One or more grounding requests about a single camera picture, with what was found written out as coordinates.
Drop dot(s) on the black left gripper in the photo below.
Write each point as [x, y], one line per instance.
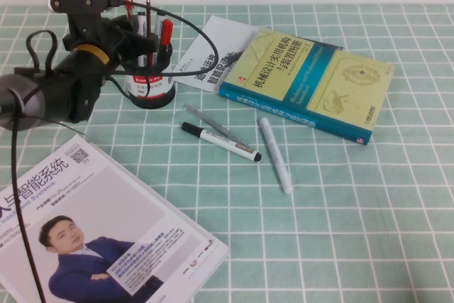
[99, 38]

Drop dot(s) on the red marker pen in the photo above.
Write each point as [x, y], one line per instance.
[166, 31]

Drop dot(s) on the black mesh pen holder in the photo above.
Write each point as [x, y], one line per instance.
[152, 93]

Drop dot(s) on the grey transparent pen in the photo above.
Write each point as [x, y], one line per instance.
[205, 118]

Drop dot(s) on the white brochure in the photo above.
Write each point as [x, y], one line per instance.
[213, 44]

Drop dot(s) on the black zip tie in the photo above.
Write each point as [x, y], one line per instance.
[71, 127]

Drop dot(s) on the magazine with man portrait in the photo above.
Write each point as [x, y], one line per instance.
[106, 210]

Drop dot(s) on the white paint marker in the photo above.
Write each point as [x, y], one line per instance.
[276, 155]

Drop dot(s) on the yellow teal hardcover book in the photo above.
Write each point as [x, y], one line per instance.
[319, 79]

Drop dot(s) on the white magazine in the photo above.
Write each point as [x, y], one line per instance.
[222, 259]

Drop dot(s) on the green checked tablecloth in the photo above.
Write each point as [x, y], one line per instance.
[354, 210]

